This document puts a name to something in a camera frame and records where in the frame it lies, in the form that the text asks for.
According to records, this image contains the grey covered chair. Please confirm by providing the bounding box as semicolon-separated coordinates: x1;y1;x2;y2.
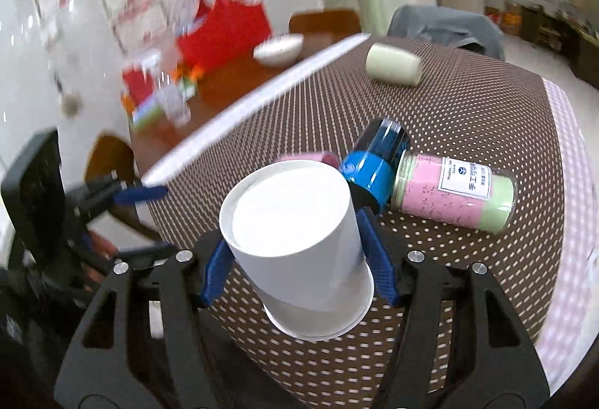
387;4;506;61

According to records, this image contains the red cloth bag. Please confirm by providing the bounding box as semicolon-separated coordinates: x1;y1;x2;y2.
177;0;272;74

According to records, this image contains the clear plastic bottle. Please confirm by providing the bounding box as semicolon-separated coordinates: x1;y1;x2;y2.
154;70;191;127

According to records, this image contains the blue black cylindrical container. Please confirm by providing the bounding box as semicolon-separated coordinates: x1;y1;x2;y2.
339;118;410;214

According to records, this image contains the cream foam cup lying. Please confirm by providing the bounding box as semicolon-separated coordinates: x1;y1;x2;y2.
365;43;422;87

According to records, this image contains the brown polka dot tablecloth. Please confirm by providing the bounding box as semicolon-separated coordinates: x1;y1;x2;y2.
138;34;598;408

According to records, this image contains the pink green labelled bottle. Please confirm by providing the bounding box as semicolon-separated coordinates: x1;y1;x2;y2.
390;150;517;234

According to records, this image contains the pink paper cup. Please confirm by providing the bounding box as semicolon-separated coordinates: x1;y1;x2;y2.
276;150;340;169

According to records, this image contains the white paper cup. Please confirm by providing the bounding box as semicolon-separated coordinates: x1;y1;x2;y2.
219;160;375;341

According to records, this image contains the white ceramic bowl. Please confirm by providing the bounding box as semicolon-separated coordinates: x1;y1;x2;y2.
253;34;304;67

